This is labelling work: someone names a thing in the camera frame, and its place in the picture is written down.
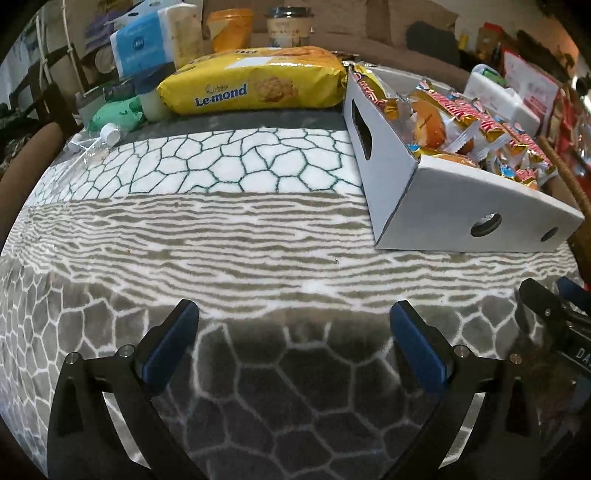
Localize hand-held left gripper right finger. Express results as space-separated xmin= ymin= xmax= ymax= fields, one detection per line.
xmin=383 ymin=300 xmax=542 ymax=480

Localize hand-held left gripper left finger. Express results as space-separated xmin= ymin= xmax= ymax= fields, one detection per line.
xmin=46 ymin=299 xmax=206 ymax=480

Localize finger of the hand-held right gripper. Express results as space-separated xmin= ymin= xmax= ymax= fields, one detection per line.
xmin=556 ymin=277 xmax=591 ymax=319
xmin=517 ymin=278 xmax=578 ymax=342

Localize white cardboard box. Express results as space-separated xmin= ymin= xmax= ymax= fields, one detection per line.
xmin=342 ymin=65 xmax=585 ymax=252

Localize pile of snack packets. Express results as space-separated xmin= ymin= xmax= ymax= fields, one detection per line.
xmin=353 ymin=65 xmax=559 ymax=190

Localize wicker basket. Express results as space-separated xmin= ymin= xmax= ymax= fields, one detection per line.
xmin=536 ymin=136 xmax=591 ymax=287

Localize grey patterned blanket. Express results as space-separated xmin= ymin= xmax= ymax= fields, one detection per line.
xmin=0 ymin=108 xmax=591 ymax=480

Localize white plastic tissue box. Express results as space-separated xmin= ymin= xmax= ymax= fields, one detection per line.
xmin=464 ymin=74 xmax=541 ymax=137

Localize red and white packages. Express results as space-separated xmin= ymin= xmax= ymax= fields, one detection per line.
xmin=501 ymin=48 xmax=561 ymax=125

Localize brown padded chair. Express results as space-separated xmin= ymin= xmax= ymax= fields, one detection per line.
xmin=0 ymin=122 xmax=65 ymax=250

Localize green wipes packet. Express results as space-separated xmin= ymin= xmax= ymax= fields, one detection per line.
xmin=88 ymin=95 xmax=146 ymax=132

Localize white bottle with blue cap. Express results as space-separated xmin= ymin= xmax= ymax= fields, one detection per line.
xmin=139 ymin=74 xmax=174 ymax=121

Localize clear jar with grey lid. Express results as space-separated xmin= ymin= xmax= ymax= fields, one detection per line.
xmin=76 ymin=90 xmax=108 ymax=125

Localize yellow cracker pack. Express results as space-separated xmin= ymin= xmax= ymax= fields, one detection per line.
xmin=156 ymin=46 xmax=348 ymax=116

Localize dark grey pillow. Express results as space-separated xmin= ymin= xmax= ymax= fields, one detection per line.
xmin=406 ymin=21 xmax=461 ymax=68

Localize dark wooden chair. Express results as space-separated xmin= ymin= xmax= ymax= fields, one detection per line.
xmin=28 ymin=46 xmax=90 ymax=134

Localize brown sofa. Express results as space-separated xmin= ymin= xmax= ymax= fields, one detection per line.
xmin=249 ymin=0 xmax=467 ymax=86

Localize blue tissue pack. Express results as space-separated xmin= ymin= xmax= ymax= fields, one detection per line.
xmin=110 ymin=4 xmax=206 ymax=77

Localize orange cup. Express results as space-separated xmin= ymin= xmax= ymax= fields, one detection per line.
xmin=205 ymin=9 xmax=254 ymax=54

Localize dark-lidded drink cup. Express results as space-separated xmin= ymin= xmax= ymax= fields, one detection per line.
xmin=265 ymin=6 xmax=317 ymax=49

